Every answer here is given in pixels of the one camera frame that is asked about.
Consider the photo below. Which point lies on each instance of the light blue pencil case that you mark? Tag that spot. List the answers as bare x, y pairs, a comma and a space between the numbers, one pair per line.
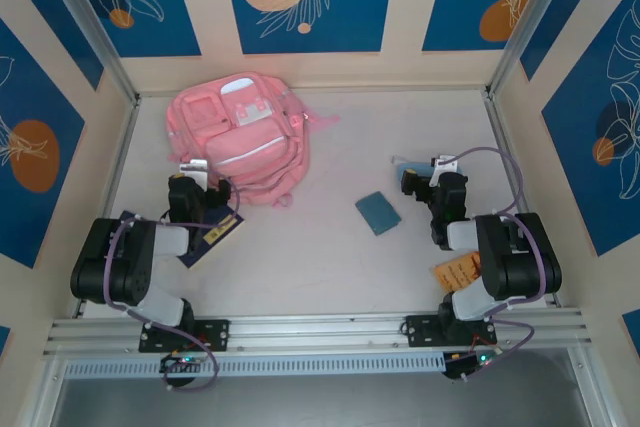
415, 170

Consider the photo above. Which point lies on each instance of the navy book with yellow label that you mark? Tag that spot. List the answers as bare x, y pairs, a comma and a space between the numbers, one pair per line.
220, 234

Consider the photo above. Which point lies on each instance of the small teal notebook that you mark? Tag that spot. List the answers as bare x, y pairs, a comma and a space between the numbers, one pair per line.
377, 212

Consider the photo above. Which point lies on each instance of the pink student backpack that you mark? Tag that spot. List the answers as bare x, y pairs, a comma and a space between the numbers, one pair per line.
250, 147

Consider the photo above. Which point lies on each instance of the orange book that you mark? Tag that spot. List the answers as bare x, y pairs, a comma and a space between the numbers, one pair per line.
457, 269

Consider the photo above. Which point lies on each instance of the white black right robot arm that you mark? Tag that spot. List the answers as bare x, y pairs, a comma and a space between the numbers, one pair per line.
515, 257

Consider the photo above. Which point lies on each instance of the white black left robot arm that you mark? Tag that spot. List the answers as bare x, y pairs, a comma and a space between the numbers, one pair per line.
125, 257

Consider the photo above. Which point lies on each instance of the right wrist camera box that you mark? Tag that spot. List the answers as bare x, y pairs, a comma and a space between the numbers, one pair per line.
443, 163

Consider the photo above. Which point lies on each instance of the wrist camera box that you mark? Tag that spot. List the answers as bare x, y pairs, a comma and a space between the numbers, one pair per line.
443, 163
194, 166

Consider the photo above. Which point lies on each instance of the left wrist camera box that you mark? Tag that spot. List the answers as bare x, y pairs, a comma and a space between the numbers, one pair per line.
194, 166

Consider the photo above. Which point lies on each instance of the aluminium side rail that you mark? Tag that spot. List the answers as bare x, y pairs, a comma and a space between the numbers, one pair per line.
501, 137
122, 147

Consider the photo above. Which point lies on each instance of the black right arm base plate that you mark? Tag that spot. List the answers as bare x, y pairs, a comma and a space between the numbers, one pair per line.
422, 329

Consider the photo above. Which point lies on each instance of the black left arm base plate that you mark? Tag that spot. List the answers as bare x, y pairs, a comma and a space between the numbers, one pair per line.
215, 334

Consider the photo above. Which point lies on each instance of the aluminium mounting rail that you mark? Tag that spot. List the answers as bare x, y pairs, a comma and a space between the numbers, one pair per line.
310, 329

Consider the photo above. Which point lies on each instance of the aluminium frame post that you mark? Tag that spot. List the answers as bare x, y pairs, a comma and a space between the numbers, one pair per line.
530, 22
90, 32

